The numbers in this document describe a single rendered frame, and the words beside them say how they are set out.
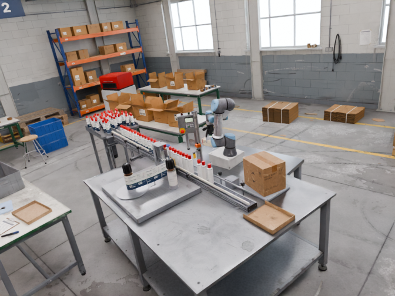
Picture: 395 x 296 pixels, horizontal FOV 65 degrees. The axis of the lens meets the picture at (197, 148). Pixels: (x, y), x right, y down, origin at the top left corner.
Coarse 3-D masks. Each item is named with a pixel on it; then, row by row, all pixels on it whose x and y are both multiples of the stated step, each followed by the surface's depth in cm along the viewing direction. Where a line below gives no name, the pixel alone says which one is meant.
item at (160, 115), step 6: (150, 102) 522; (156, 102) 530; (162, 102) 538; (168, 102) 538; (174, 102) 506; (180, 102) 524; (156, 108) 529; (162, 108) 540; (168, 108) 503; (156, 114) 521; (162, 114) 511; (156, 120) 528; (162, 120) 517
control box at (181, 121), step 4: (180, 116) 302; (184, 116) 302; (188, 116) 302; (180, 120) 303; (184, 120) 304; (180, 124) 305; (184, 124) 305; (180, 128) 306; (184, 128) 307; (188, 128) 307; (192, 128) 307; (180, 132) 308; (184, 132) 308; (188, 132) 308; (192, 132) 309
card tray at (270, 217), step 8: (264, 208) 254; (272, 208) 253; (280, 208) 247; (248, 216) 242; (256, 216) 246; (264, 216) 245; (272, 216) 244; (280, 216) 243; (288, 216) 241; (256, 224) 236; (264, 224) 236; (272, 224) 235; (280, 224) 228; (272, 232) 224
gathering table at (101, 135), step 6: (126, 126) 494; (132, 126) 490; (138, 126) 490; (90, 132) 498; (96, 132) 469; (102, 132) 481; (102, 138) 459; (96, 150) 526; (126, 150) 560; (96, 156) 528; (108, 156) 475; (126, 156) 563
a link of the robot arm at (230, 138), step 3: (225, 135) 324; (228, 135) 323; (231, 135) 324; (234, 135) 325; (225, 138) 323; (228, 138) 322; (231, 138) 322; (234, 138) 324; (225, 141) 322; (228, 141) 323; (231, 141) 323; (234, 141) 325; (225, 144) 324; (228, 144) 325; (231, 144) 325; (234, 144) 327; (228, 147) 327; (231, 147) 326
